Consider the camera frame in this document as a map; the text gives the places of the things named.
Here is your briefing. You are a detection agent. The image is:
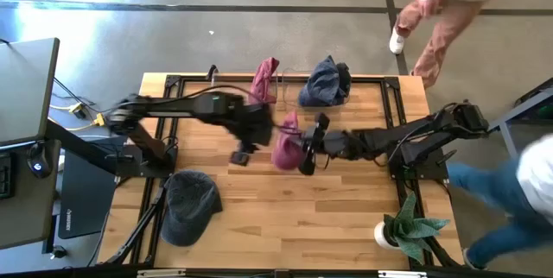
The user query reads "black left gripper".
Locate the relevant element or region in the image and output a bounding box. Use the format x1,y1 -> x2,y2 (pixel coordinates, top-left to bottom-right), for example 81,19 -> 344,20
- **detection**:
224,104 -> 277,167

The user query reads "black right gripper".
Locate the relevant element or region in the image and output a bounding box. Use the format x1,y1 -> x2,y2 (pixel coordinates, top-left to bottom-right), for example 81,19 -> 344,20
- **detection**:
296,112 -> 346,177

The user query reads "maroon baseball cap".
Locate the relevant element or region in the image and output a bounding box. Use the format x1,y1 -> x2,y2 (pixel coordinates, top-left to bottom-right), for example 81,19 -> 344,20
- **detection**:
249,56 -> 281,105
270,111 -> 305,172

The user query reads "blue denim baseball cap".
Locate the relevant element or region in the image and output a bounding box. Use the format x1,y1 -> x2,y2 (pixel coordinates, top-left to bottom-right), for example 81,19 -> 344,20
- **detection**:
297,55 -> 342,107
334,61 -> 353,98

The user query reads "dark washed denim cap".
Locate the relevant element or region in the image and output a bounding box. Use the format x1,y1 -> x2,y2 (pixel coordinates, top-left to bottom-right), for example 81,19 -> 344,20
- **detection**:
160,169 -> 224,248

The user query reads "clear plastic bin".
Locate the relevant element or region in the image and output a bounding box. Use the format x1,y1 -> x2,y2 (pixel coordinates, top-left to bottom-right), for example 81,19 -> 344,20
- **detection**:
245,68 -> 286,107
280,66 -> 353,109

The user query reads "green plant in white pot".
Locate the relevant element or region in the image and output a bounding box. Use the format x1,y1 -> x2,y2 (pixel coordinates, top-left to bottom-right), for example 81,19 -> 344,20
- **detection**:
372,190 -> 452,266

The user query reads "black diagonal stand bar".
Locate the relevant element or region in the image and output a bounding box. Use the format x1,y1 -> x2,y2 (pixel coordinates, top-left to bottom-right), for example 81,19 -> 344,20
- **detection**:
44,118 -> 130,176

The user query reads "person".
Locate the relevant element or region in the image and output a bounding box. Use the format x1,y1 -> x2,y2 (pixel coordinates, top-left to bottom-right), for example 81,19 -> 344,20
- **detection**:
446,133 -> 553,271
387,0 -> 526,90

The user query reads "black computer mouse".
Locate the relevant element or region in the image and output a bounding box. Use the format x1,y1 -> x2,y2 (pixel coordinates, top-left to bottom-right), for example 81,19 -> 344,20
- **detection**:
26,141 -> 52,180

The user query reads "grey side table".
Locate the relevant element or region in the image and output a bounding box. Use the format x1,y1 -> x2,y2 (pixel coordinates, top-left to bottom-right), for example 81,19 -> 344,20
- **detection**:
487,77 -> 553,159

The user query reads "black desk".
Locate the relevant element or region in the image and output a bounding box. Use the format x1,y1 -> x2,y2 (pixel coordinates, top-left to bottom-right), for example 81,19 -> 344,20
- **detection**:
0,138 -> 62,251

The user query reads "grey flat panel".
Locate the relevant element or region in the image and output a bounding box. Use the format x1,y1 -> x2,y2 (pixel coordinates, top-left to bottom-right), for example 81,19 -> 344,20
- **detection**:
0,37 -> 61,148

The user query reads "black keyboard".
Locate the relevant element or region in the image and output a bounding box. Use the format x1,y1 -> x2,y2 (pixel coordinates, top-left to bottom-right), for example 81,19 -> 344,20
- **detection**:
0,152 -> 13,200

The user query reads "black aluminium table frame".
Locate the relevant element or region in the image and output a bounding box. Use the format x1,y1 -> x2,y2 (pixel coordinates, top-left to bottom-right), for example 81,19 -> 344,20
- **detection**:
105,73 -> 461,270

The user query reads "silver metal bracket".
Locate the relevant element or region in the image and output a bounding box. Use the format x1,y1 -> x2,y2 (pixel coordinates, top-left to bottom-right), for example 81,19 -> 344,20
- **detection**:
137,269 -> 187,278
378,270 -> 429,278

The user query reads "yellow cable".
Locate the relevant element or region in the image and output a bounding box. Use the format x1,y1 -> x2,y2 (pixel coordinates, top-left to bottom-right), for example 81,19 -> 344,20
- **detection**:
48,101 -> 108,133

